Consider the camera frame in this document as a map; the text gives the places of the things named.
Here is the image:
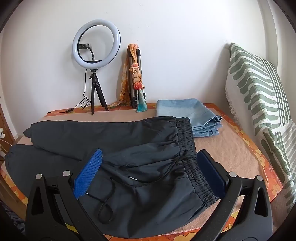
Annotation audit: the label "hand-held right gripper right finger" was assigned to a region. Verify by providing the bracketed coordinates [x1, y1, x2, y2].
[196, 149, 274, 241]

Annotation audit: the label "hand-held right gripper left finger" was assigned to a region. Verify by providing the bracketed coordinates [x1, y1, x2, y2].
[25, 149, 107, 241]

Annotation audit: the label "black pants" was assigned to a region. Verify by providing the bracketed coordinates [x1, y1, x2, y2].
[5, 116, 221, 239]

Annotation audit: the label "beige blanket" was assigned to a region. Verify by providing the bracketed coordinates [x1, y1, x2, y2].
[14, 108, 270, 237]

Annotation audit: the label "orange floral bedsheet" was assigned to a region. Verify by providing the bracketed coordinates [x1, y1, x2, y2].
[0, 102, 284, 241]

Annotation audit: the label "folded blue jeans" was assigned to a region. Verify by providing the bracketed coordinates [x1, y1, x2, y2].
[156, 98, 223, 138]

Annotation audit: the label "black mini tripod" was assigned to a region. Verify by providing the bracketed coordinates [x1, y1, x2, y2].
[89, 69, 109, 116]

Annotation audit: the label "green striped cushion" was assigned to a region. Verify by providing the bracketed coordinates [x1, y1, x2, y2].
[225, 42, 294, 214]

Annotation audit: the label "orange patterned scarf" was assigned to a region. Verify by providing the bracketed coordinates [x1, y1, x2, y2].
[107, 44, 147, 113]

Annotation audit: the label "silver folded tripod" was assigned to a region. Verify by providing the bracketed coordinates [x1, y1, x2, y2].
[127, 45, 147, 108]

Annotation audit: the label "black ring light cable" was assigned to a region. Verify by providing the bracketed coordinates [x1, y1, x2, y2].
[47, 70, 92, 114]

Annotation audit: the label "white ring light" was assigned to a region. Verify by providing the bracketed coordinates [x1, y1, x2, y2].
[72, 19, 122, 70]

